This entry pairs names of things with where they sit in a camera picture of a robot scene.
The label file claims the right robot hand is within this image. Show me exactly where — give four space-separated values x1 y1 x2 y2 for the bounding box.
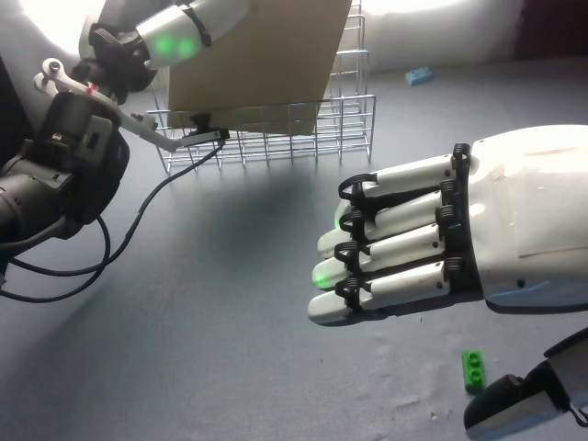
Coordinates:
305 124 588 435

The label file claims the tan paperback book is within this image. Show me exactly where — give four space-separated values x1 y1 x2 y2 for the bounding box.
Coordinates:
167 0 353 136

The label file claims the green toy brick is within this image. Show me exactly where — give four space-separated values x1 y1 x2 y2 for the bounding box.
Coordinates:
461 349 488 396

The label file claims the blue toy brick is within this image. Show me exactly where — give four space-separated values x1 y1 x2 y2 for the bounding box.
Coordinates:
404 66 435 87

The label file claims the grey table cloth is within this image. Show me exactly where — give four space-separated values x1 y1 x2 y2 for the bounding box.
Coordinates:
0 59 588 441

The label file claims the white wire file rack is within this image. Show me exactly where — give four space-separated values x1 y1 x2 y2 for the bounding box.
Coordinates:
145 0 378 174

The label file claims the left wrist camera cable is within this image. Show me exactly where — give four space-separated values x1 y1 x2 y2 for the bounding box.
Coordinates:
0 140 226 304

